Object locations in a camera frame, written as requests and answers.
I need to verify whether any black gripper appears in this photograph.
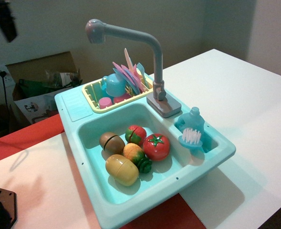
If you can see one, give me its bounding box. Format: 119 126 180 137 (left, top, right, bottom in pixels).
0 0 17 42

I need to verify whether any grey toy faucet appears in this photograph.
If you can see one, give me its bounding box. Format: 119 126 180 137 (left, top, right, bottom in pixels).
85 19 181 118

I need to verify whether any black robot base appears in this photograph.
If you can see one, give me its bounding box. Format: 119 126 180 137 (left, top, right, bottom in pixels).
0 188 17 229

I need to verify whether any cardboard box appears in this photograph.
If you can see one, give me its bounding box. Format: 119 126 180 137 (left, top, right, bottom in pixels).
7 52 82 132

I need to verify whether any yellow dish rack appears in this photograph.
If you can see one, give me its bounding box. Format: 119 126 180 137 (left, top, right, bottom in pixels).
82 73 153 114

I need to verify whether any blue toy cup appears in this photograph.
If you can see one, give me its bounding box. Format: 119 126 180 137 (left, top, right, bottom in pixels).
102 73 126 97

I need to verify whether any pink toy cup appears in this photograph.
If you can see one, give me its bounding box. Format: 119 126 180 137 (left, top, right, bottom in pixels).
98 97 113 109

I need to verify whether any pink toy knife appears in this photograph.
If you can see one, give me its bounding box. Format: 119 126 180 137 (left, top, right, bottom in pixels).
124 48 133 71

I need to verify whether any red mat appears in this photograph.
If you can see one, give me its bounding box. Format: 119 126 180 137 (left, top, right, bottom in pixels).
0 114 64 160

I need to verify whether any red toy cup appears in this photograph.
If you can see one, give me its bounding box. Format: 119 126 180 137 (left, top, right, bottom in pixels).
113 93 131 104

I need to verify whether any blue toy fork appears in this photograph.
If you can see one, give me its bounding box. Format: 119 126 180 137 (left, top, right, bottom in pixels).
136 62 149 88

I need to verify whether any blue toy plate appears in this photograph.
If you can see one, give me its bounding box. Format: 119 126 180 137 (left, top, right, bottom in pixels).
113 68 140 95

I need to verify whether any pink toy plate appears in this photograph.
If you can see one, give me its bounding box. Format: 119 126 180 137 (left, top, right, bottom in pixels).
113 62 146 94

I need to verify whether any brown toy kiwi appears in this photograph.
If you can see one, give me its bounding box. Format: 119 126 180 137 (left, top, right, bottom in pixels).
99 132 125 155

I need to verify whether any red green toy apple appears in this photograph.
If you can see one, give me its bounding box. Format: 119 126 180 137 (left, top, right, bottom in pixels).
125 125 147 146

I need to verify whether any toy pineapple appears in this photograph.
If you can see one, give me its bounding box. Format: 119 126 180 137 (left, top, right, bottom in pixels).
123 143 152 174

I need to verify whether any turquoise toy sink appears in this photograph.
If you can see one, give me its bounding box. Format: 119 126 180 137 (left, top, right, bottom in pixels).
55 85 236 229

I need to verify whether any yellow toy potato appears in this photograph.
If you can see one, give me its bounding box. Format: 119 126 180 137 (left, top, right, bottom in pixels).
105 154 139 187

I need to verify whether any red toy tomato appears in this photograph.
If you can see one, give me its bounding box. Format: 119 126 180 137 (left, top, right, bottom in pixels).
143 133 170 161

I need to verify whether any blue toy soap bottle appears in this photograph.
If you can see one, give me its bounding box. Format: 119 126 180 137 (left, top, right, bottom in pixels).
175 107 205 134

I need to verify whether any blue scrub brush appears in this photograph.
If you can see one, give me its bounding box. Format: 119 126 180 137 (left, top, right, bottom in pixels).
178 128 203 149

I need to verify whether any black power cable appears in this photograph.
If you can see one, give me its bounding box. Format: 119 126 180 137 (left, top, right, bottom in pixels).
0 71 10 113

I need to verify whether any white wall outlet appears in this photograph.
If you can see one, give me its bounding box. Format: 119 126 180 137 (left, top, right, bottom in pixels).
0 64 16 88

